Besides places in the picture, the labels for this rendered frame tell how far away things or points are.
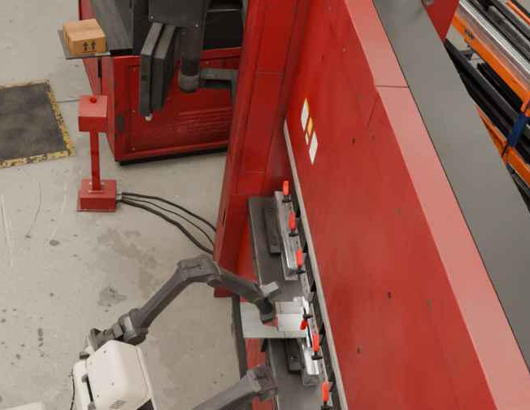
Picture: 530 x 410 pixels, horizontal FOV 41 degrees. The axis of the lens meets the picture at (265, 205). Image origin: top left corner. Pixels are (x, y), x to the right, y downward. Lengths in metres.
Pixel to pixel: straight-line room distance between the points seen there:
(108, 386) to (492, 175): 1.35
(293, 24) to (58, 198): 2.36
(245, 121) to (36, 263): 1.77
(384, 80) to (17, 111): 3.81
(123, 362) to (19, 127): 3.20
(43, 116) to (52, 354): 2.02
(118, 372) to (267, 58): 1.49
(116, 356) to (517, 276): 1.33
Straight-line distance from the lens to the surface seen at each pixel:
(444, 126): 1.98
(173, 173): 4.98
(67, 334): 4.13
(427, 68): 2.19
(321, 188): 2.64
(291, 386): 3.00
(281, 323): 3.00
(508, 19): 4.53
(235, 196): 3.63
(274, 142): 3.40
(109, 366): 2.40
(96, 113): 4.19
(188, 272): 2.39
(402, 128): 1.92
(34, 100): 5.58
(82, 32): 4.31
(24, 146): 5.18
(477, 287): 1.60
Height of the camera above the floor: 3.43
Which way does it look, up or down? 45 degrees down
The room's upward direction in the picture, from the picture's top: 12 degrees clockwise
